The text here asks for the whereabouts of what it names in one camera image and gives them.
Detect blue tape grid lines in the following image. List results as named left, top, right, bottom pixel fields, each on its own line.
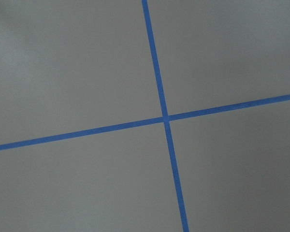
left=0, top=0, right=290, bottom=232

